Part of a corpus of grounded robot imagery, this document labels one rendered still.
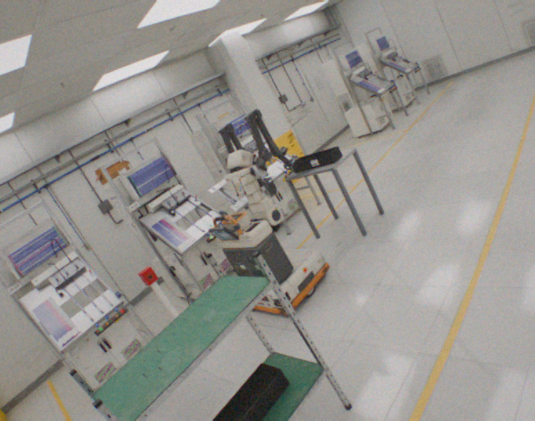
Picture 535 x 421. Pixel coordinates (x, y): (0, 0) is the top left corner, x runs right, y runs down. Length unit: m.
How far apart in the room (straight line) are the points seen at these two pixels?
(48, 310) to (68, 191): 2.23
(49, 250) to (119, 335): 1.09
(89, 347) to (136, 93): 3.97
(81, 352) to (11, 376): 1.84
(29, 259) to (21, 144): 2.15
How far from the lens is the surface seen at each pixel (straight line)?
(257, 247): 2.94
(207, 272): 4.38
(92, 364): 4.02
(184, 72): 6.87
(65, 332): 3.65
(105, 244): 5.63
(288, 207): 5.23
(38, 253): 3.94
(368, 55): 8.90
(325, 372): 2.05
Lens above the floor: 1.68
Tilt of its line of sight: 16 degrees down
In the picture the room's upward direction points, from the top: 29 degrees counter-clockwise
